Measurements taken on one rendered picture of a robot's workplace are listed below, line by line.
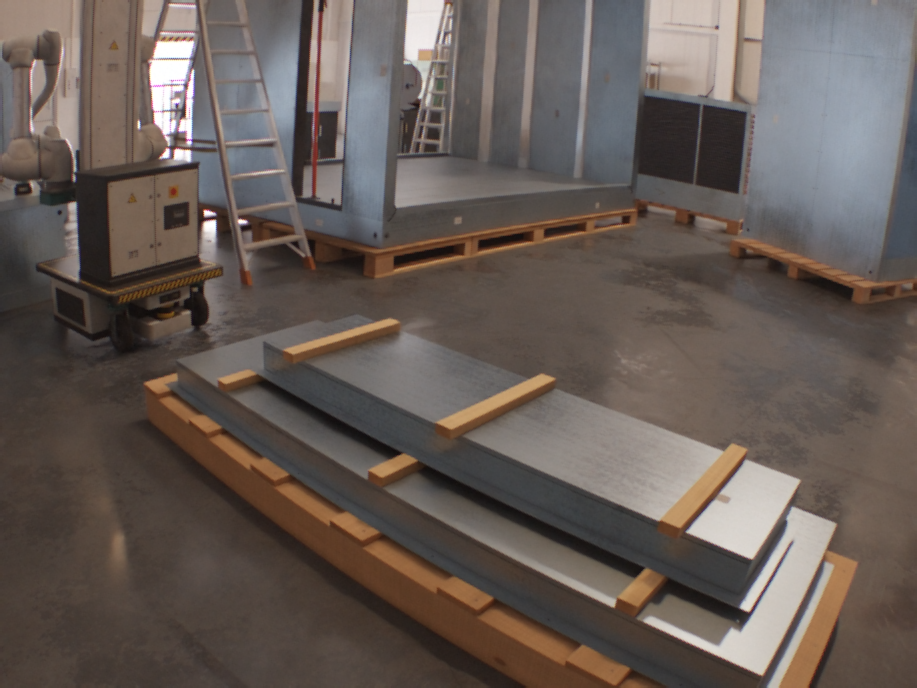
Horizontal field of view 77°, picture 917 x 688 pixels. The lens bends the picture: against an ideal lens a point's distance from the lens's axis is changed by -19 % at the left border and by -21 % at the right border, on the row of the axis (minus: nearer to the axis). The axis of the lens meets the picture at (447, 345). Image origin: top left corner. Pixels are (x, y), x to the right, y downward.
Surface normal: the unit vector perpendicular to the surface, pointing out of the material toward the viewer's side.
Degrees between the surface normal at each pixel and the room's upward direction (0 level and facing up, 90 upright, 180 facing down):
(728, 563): 90
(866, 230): 90
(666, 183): 90
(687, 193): 90
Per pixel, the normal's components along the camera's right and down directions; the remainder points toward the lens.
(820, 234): -0.88, 0.12
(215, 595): 0.07, -0.93
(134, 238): 0.83, 0.25
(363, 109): -0.66, 0.22
